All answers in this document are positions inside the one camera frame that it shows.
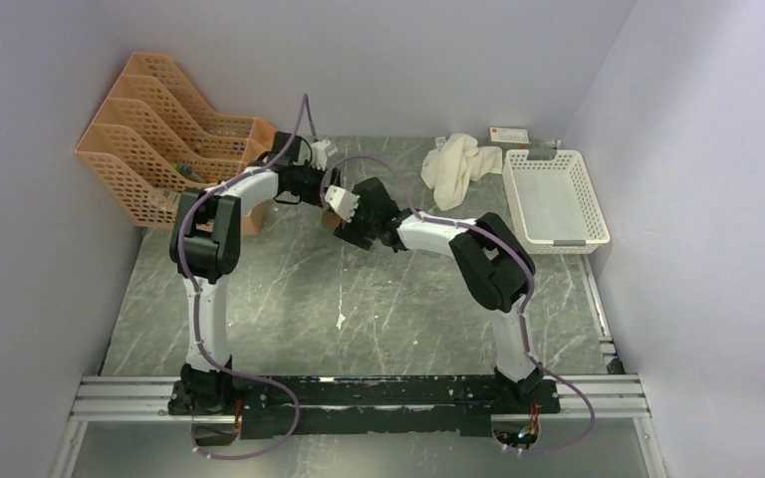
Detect white terry towel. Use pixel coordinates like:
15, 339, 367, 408
420, 133, 503, 211

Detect yellow brown bear towel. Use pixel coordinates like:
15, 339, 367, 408
321, 210, 343, 231

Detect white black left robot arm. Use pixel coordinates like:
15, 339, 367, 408
168, 133, 337, 415

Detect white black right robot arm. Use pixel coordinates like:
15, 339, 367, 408
323, 178, 544, 412

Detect orange plastic file organizer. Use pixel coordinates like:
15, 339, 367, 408
75, 53, 277, 229

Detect white red small box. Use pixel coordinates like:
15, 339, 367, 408
489, 126, 530, 146

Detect white perforated plastic basket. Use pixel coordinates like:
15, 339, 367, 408
502, 149, 611, 255

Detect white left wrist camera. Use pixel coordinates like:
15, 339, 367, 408
310, 139, 333, 170

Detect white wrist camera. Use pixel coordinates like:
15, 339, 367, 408
324, 185, 359, 222
310, 139, 333, 170

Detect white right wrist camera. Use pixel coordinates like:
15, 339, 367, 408
324, 185, 359, 222

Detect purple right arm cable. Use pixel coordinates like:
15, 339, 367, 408
319, 155, 597, 458

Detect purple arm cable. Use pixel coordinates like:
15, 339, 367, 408
319, 155, 597, 458
176, 93, 321, 461

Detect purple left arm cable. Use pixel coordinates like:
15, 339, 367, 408
176, 93, 321, 461

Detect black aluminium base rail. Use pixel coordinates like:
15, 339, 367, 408
70, 374, 650, 439

